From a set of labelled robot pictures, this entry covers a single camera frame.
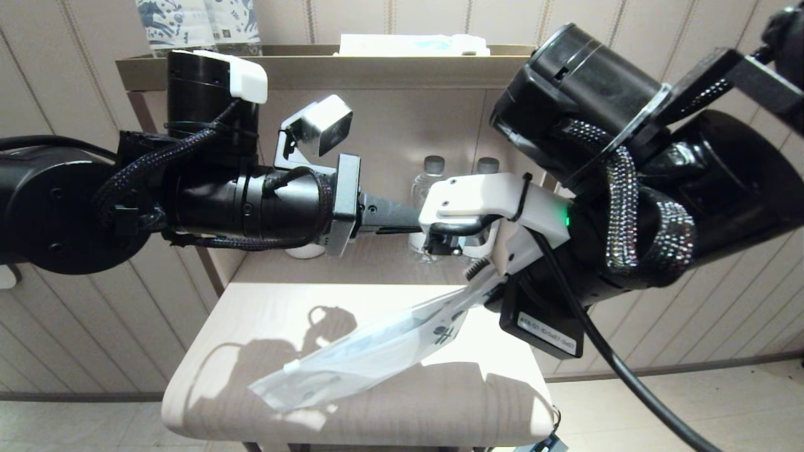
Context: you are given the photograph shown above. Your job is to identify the braided cable of arm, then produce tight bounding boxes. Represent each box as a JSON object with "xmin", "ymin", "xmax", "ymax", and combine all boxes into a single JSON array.
[
  {"xmin": 553, "ymin": 50, "xmax": 745, "ymax": 277},
  {"xmin": 94, "ymin": 104, "xmax": 337, "ymax": 252}
]

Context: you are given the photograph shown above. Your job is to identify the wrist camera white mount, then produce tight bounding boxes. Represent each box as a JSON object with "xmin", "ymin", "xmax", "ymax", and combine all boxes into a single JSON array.
[
  {"xmin": 419, "ymin": 173, "xmax": 572, "ymax": 277},
  {"xmin": 195, "ymin": 50, "xmax": 354, "ymax": 175}
]

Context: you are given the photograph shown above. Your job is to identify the white floral plastic pouch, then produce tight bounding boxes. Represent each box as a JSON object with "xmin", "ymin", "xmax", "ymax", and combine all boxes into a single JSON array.
[{"xmin": 248, "ymin": 276, "xmax": 503, "ymax": 413}]

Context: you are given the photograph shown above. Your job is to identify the braided cable of left arm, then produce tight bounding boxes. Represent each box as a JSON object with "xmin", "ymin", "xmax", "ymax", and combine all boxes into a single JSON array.
[{"xmin": 94, "ymin": 104, "xmax": 337, "ymax": 252}]

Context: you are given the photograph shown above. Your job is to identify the white packet with blue print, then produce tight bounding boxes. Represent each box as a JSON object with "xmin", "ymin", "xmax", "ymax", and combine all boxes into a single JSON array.
[{"xmin": 339, "ymin": 33, "xmax": 492, "ymax": 57}]

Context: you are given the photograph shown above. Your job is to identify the blue patterned packs on shelf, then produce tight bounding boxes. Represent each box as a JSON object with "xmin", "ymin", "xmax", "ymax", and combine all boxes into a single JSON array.
[{"xmin": 136, "ymin": 0, "xmax": 217, "ymax": 52}]

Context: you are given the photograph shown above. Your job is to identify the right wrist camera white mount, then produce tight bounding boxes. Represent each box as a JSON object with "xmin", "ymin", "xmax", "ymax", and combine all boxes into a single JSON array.
[{"xmin": 419, "ymin": 173, "xmax": 572, "ymax": 277}]

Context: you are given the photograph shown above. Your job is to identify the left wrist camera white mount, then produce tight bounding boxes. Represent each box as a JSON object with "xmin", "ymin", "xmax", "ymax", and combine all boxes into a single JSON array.
[{"xmin": 195, "ymin": 50, "xmax": 354, "ymax": 175}]

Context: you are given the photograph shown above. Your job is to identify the clear plastic water bottle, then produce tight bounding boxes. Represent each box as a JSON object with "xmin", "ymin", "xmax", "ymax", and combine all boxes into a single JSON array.
[
  {"xmin": 460, "ymin": 157, "xmax": 501, "ymax": 259},
  {"xmin": 408, "ymin": 156, "xmax": 448, "ymax": 263}
]

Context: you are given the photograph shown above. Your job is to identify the light wooden shelf table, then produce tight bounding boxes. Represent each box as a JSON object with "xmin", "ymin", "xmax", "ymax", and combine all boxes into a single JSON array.
[{"xmin": 116, "ymin": 44, "xmax": 600, "ymax": 452}]

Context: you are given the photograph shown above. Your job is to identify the braided cable of right arm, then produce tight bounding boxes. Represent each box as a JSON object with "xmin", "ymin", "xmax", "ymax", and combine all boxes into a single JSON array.
[{"xmin": 553, "ymin": 50, "xmax": 745, "ymax": 277}]

